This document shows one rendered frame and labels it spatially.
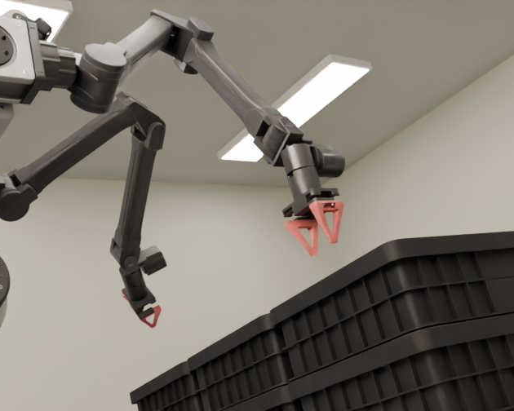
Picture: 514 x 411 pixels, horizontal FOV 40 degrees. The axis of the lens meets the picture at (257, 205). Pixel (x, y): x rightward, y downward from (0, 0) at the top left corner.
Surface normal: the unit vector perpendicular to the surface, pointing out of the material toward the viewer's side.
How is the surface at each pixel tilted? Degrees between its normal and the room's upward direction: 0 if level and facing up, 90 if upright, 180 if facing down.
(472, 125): 90
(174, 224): 90
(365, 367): 90
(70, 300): 90
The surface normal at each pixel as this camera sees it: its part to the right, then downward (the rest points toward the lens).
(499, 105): -0.79, -0.01
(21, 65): 0.57, -0.41
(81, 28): 0.24, 0.91
